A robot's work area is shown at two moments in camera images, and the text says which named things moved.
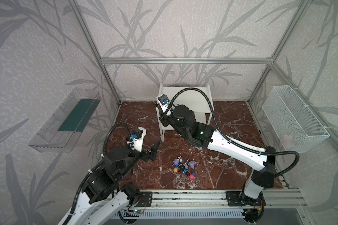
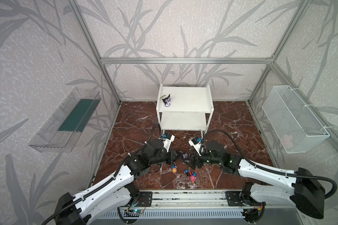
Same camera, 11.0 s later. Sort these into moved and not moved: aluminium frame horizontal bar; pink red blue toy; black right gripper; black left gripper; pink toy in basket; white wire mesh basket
Moved: black right gripper; black left gripper
Not moved: white wire mesh basket; aluminium frame horizontal bar; pink toy in basket; pink red blue toy
